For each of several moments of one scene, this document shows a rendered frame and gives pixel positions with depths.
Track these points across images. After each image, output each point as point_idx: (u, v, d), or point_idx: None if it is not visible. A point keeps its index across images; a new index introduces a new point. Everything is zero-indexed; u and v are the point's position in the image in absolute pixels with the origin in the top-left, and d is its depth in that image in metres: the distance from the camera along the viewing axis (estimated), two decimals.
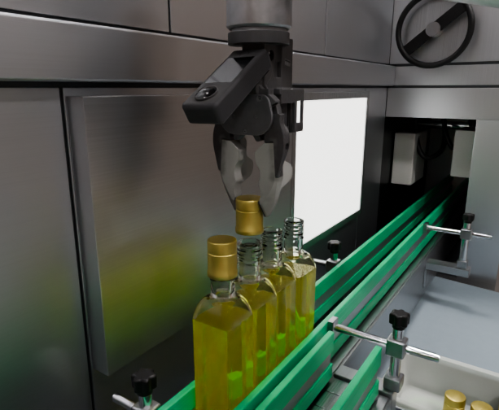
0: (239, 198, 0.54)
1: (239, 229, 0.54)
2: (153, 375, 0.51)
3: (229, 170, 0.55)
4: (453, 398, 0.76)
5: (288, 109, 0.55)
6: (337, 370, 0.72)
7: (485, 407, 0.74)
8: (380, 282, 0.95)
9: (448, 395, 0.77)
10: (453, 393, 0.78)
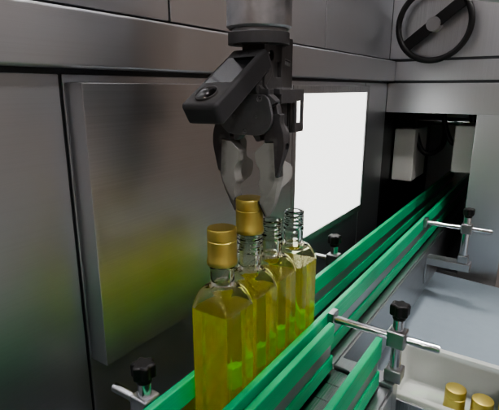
0: (239, 198, 0.54)
1: (239, 229, 0.54)
2: (152, 364, 0.51)
3: (229, 170, 0.55)
4: (453, 390, 0.76)
5: (288, 109, 0.55)
6: (337, 362, 0.72)
7: (486, 400, 0.74)
8: (380, 276, 0.95)
9: (449, 388, 0.77)
10: (454, 386, 0.77)
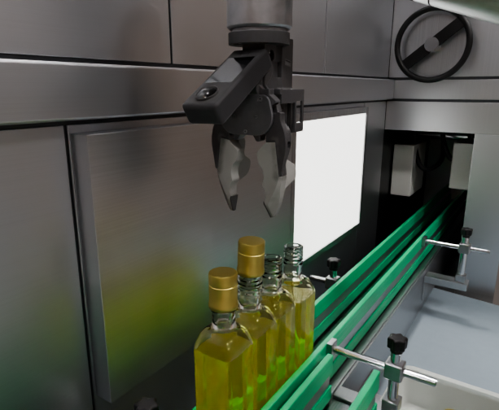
0: (242, 241, 0.55)
1: (241, 272, 0.56)
2: (155, 405, 0.52)
3: (226, 169, 0.55)
4: None
5: (288, 109, 0.55)
6: (335, 391, 0.73)
7: None
8: (378, 299, 0.97)
9: None
10: None
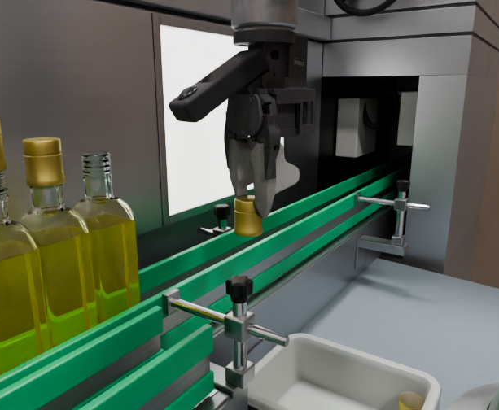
0: None
1: None
2: None
3: (234, 169, 0.55)
4: (44, 139, 0.42)
5: (296, 110, 0.53)
6: None
7: (244, 198, 0.54)
8: (277, 255, 0.78)
9: (36, 140, 0.42)
10: (35, 138, 0.43)
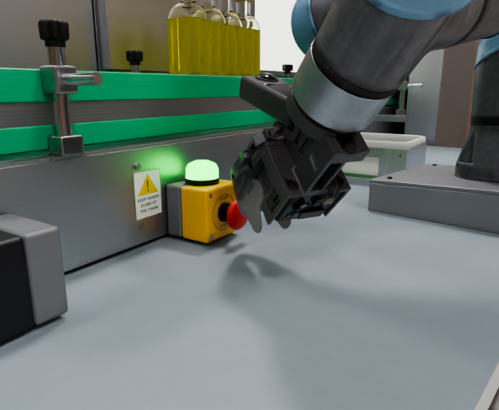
0: None
1: None
2: (140, 50, 0.77)
3: None
4: None
5: None
6: None
7: None
8: None
9: None
10: None
